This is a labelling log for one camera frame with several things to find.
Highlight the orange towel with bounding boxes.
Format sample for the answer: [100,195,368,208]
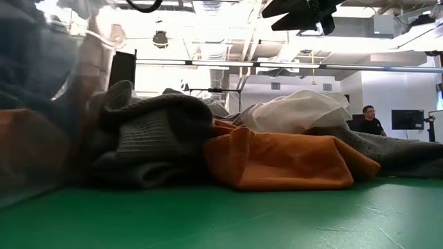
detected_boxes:
[203,119,381,192]
[0,109,72,186]

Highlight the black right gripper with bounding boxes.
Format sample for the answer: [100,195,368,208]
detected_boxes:
[261,0,347,35]

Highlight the grey towel white check lines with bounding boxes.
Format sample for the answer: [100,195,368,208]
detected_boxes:
[0,0,80,111]

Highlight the black tripod stand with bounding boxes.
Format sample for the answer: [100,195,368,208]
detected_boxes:
[424,116,437,143]

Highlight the yellow hanging ceiling tag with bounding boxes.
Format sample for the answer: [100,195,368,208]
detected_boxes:
[310,50,318,86]

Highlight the long ceiling light bar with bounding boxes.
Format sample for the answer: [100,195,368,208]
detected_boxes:
[134,58,443,74]

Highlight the clear plastic bin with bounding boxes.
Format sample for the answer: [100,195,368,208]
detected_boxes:
[0,0,117,210]

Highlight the black equipment stand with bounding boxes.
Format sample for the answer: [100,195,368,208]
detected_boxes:
[188,87,243,113]

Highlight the black round ceiling fixture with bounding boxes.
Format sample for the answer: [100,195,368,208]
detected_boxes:
[152,30,170,50]

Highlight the person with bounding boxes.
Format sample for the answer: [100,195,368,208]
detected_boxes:
[358,105,388,137]

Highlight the white towel red plaid lines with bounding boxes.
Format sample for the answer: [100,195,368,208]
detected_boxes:
[238,89,353,135]

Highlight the black standing panel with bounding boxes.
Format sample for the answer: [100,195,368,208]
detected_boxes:
[108,49,138,90]

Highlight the black wall monitor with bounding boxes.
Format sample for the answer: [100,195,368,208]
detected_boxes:
[391,109,425,131]

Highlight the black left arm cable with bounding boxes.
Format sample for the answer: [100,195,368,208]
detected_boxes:
[125,0,164,15]

